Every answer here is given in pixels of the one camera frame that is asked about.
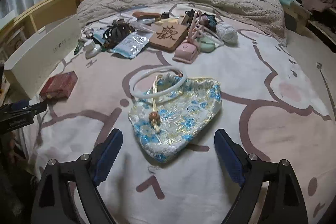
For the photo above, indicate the cartoon print bed sheet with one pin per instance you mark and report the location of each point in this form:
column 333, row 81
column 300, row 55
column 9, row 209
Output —
column 167, row 171

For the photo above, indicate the wooden side shelf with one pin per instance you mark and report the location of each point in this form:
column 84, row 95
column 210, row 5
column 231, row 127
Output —
column 23, row 26

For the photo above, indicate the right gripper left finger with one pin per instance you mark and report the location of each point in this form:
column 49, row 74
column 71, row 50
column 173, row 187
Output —
column 53, row 202

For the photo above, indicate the white round bottle cap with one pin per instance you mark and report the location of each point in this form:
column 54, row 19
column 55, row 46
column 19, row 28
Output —
column 91, row 49

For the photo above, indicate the blue white mask pack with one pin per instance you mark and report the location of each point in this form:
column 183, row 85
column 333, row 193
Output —
column 133, row 44

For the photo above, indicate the dark brown hair claw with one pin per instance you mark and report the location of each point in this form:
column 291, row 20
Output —
column 115, row 34

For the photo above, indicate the light blue yarn ball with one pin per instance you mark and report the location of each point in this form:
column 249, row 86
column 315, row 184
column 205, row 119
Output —
column 227, row 33

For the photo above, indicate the red cigarette box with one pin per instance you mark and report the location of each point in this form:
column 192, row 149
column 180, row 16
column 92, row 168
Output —
column 59, row 86

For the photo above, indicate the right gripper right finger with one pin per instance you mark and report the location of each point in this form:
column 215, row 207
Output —
column 284, row 202

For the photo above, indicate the wardrobe with clothes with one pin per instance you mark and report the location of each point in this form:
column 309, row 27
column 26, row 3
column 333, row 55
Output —
column 317, row 17

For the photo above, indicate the blue floral silk pouch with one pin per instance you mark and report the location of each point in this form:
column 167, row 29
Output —
column 166, row 121

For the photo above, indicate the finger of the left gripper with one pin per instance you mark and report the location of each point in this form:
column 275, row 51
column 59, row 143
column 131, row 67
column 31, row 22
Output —
column 16, row 106
column 37, row 108

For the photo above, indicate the brown leather wallet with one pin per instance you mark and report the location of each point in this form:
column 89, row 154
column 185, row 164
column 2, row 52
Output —
column 146, row 15

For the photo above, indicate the pink clip lamp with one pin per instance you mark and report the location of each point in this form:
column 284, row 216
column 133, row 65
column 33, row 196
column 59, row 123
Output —
column 189, row 49

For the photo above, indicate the wooden carved plaque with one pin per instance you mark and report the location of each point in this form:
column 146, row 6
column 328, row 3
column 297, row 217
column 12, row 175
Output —
column 168, row 36

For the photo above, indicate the mint green round case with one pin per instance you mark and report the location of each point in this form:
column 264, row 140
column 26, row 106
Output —
column 208, row 45

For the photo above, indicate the white cardboard shoe box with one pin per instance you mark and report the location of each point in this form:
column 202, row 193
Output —
column 32, row 63

